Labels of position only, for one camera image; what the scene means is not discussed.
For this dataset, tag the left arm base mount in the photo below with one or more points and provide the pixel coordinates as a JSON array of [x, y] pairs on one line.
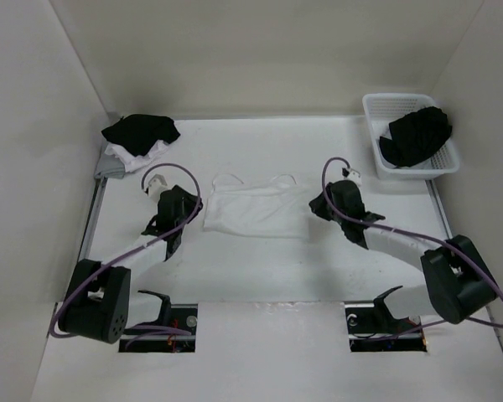
[[172, 322]]

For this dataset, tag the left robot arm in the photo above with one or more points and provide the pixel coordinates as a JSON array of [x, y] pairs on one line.
[[104, 300]]

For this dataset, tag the white tank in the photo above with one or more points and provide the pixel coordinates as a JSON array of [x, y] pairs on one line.
[[272, 209], [133, 163]]

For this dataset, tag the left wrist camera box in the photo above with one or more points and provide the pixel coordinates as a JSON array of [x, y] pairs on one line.
[[155, 187]]

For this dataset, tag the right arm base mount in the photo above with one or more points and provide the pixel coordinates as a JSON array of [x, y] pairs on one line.
[[373, 329]]

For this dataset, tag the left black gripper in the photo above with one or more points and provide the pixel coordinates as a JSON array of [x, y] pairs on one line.
[[191, 203]]

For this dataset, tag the black tank top in basket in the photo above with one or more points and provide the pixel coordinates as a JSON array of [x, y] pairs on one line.
[[415, 137]]

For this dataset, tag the folded black tank top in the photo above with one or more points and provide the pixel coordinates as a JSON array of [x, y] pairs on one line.
[[138, 133]]

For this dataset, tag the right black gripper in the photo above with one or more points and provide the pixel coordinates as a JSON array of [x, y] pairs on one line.
[[317, 205]]

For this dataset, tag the folded grey tank top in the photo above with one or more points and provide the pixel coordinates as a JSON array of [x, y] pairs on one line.
[[109, 166]]

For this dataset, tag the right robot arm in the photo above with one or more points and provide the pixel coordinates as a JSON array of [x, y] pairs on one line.
[[457, 281]]

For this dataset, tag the folded white tank top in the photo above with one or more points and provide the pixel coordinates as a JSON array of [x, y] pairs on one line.
[[133, 163]]

